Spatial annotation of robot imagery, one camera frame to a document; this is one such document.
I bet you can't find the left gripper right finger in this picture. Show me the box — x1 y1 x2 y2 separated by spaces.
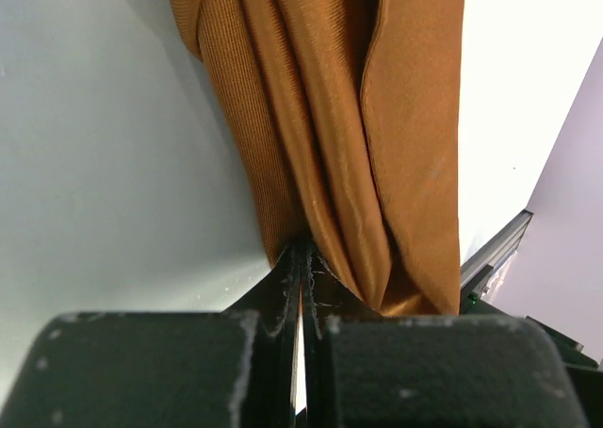
301 246 591 427

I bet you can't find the orange cloth napkin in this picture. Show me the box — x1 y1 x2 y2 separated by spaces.
170 0 464 316

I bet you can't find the right aluminium frame rail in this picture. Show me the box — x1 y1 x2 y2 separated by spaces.
460 209 533 313

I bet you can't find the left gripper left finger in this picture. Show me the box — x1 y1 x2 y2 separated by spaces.
1 248 301 427

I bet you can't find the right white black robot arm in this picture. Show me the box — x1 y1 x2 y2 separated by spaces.
526 316 602 427

